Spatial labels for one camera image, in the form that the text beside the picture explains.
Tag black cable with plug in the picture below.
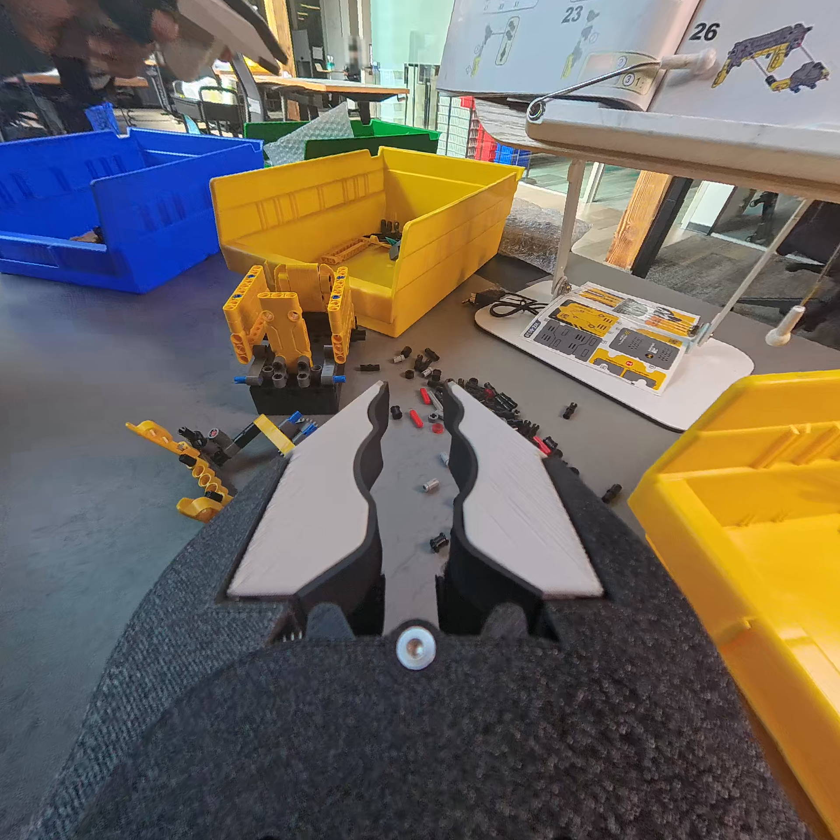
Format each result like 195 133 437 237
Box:
461 286 550 322

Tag stack of coloured crates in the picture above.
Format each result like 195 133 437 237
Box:
435 92 534 166

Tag wooden post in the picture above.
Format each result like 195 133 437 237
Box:
604 168 673 271

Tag open instruction manual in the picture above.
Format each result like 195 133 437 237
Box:
435 0 840 118

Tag grey yellow lego rack assembly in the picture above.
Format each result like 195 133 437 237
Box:
125 419 265 525

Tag person's left hand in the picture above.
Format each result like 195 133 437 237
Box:
20 0 179 67

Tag wooden top table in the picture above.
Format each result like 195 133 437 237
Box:
251 73 412 123

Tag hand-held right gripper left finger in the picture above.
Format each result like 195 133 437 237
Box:
226 381 390 636

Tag lego instruction booklet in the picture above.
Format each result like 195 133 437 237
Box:
520 281 703 396

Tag clear bubble wrap sheet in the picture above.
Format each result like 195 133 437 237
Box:
262 100 357 166

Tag long black lego beam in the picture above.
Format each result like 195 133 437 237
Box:
366 220 406 261

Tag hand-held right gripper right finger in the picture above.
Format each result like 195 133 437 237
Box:
438 381 605 636

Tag pile of small lego pins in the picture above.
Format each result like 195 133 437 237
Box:
357 344 624 508

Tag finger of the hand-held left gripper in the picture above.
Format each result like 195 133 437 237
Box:
179 0 291 76
159 29 232 84

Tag yellow lego beam with black pins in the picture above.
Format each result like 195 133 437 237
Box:
251 413 298 458

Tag orange lego frame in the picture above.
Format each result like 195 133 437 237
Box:
319 236 372 265

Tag white book stand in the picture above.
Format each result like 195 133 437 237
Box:
524 49 840 349

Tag blue plastic crate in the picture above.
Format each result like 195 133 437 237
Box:
0 126 265 295

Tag large yellow black lego model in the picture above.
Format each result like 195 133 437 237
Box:
222 262 360 416

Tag silver foil bag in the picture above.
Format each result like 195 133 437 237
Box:
497 196 593 274

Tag yellow plastic storage bin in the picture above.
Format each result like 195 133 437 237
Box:
209 145 526 340
627 369 840 840

